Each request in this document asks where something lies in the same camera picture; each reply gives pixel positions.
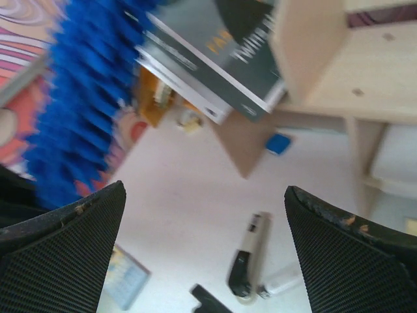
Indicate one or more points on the blue white eraser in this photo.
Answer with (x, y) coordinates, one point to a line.
(278, 144)

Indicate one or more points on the yellow sticky note pad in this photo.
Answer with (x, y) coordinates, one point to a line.
(411, 226)

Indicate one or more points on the blue yellow calculator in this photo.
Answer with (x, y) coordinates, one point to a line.
(125, 278)

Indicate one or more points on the white black stapler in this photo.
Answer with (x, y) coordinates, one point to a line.
(245, 272)

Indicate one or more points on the light wooden bookshelf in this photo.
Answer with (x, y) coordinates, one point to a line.
(363, 79)

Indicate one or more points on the black white Twins story book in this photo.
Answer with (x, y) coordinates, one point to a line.
(224, 45)

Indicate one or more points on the blue microfiber duster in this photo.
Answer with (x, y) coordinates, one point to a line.
(92, 59)

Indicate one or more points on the white spiral notebook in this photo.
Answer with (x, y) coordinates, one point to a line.
(394, 167)

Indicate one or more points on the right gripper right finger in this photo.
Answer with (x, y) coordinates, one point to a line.
(349, 263)

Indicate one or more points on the white black utility knife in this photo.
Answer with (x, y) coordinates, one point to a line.
(281, 281)

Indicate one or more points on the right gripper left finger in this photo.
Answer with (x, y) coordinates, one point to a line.
(57, 261)

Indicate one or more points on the brass padlock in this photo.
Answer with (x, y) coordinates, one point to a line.
(190, 121)

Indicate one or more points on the black small tool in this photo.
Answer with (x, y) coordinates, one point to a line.
(207, 302)

